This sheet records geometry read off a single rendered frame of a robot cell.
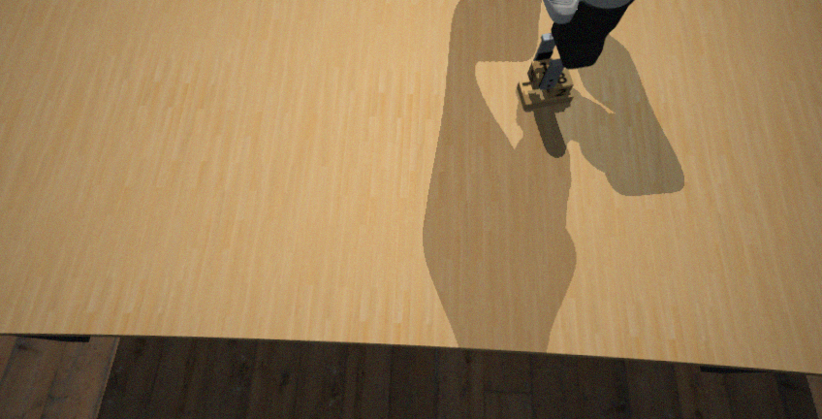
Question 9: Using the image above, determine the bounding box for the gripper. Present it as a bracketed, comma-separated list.
[533, 0, 634, 90]

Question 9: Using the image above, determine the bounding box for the tan calendar cube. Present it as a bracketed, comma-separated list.
[546, 69, 574, 99]
[527, 58, 553, 90]

